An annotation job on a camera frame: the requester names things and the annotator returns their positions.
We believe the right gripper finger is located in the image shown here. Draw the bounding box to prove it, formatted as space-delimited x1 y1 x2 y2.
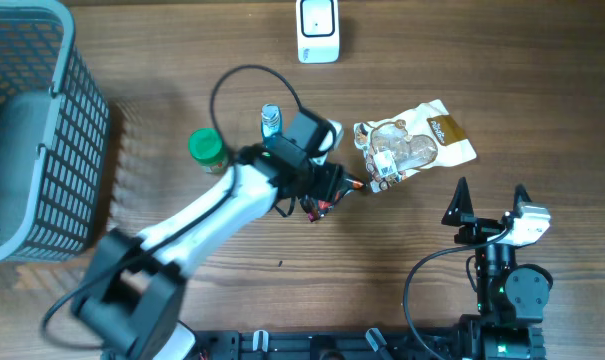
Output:
513 184 531 213
441 177 475 226

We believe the black red snack packet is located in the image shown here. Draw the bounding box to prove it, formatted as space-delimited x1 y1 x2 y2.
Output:
299 173 367 222

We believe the beige PanTree snack pouch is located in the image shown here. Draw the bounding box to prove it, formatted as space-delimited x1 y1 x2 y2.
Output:
353 99 477 193

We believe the blue bottle with white cap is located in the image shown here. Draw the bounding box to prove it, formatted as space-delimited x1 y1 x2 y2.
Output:
261 104 283 140

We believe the green lid jar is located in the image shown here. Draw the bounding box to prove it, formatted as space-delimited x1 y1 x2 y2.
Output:
188 128 228 174

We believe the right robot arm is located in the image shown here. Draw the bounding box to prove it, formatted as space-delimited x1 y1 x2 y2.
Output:
442 177 553 360

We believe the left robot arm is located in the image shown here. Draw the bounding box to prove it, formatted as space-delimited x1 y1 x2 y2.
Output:
71 109 343 359

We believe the white barcode scanner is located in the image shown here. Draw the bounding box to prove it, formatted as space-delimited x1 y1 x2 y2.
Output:
295 0 340 64

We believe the grey plastic mesh basket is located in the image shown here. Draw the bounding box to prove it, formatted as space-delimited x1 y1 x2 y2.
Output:
0 1 111 262

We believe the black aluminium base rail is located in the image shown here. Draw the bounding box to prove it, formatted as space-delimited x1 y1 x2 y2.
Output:
181 327 548 360

